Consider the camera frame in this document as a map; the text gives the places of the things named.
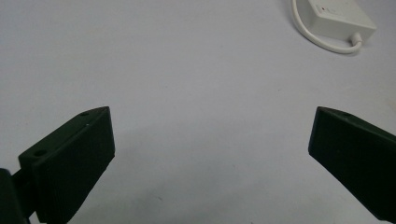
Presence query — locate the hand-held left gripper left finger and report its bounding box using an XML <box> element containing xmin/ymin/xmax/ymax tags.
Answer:
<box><xmin>18</xmin><ymin>105</ymin><xmax>116</xmax><ymax>224</ymax></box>

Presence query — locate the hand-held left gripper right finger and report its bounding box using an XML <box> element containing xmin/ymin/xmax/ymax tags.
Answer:
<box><xmin>307</xmin><ymin>105</ymin><xmax>396</xmax><ymax>224</ymax></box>

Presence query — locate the white power strip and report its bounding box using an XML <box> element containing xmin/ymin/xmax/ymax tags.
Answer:
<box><xmin>296</xmin><ymin>0</ymin><xmax>377</xmax><ymax>42</ymax></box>

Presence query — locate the white power cable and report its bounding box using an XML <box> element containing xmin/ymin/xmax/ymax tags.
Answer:
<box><xmin>290</xmin><ymin>0</ymin><xmax>364</xmax><ymax>55</ymax></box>

